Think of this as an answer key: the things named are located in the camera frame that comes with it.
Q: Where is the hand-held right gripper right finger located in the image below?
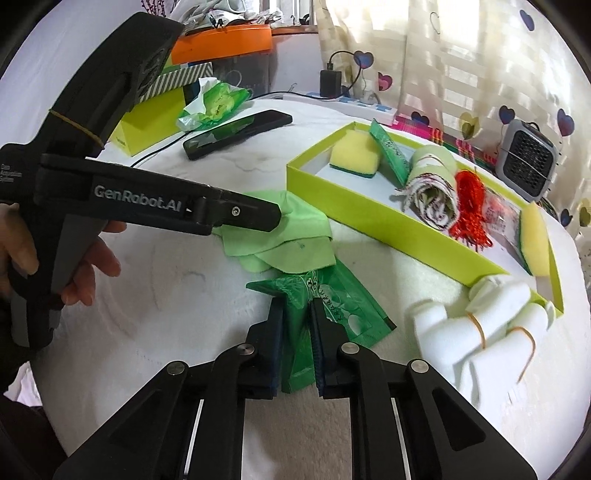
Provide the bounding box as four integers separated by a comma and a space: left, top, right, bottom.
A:
309, 298, 540, 480

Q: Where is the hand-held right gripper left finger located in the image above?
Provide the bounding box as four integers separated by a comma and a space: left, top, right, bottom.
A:
53, 298, 284, 480

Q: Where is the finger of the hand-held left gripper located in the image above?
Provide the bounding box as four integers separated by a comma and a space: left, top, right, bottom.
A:
193, 191, 283, 234

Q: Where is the light green cloth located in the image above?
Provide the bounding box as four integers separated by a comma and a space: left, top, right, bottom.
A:
211, 188, 336, 274

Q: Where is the green printed packet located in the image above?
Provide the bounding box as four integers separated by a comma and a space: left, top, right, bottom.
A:
246, 264, 397, 394
369, 119, 413, 188

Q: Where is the lime green cardboard box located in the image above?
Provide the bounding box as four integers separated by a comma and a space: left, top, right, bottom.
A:
285, 120, 565, 320

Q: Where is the green towel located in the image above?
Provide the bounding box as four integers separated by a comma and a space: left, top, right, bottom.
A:
392, 144, 461, 232

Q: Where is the red tassel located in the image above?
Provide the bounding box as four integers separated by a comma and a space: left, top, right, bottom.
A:
447, 169, 496, 253

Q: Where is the yellow green sponge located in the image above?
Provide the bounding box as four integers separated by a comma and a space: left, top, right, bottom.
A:
518, 201, 553, 277
329, 130, 380, 180

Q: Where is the person's left hand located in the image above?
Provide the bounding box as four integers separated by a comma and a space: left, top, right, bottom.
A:
0, 202, 129, 308

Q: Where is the lime green upright box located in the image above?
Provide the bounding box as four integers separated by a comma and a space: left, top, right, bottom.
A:
119, 85, 191, 158

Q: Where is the black smartphone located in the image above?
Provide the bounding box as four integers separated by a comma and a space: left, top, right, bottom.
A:
183, 110, 294, 161

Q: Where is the green striped box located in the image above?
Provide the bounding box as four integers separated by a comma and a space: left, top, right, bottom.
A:
137, 61, 215, 105

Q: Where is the green tissue pack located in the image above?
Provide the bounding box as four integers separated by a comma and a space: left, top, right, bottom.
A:
176, 77, 253, 133

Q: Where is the white rolled cloth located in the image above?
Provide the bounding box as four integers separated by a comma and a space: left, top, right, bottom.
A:
455, 299, 556, 411
405, 275, 533, 371

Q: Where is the orange box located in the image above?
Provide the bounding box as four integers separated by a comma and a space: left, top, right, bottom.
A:
170, 23, 273, 66

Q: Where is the black charger adapter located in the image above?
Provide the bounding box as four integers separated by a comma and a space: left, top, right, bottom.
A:
320, 69, 343, 100

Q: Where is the white power strip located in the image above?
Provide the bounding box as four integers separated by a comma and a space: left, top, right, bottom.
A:
281, 89, 399, 121

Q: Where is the clear plastic packet red print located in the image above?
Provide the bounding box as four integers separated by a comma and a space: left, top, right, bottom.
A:
484, 198, 528, 252

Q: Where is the heart print curtain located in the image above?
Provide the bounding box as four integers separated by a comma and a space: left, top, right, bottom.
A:
316, 0, 591, 241

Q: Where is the person's dark clothing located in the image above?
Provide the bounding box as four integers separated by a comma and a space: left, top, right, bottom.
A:
0, 295, 66, 480

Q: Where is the small grey heater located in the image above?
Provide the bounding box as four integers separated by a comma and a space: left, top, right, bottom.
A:
495, 119, 558, 202

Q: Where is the black phone cable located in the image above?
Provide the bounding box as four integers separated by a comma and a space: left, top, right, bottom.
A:
128, 133, 195, 168

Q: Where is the black charger cable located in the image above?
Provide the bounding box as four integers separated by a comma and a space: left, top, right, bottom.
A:
328, 49, 371, 94

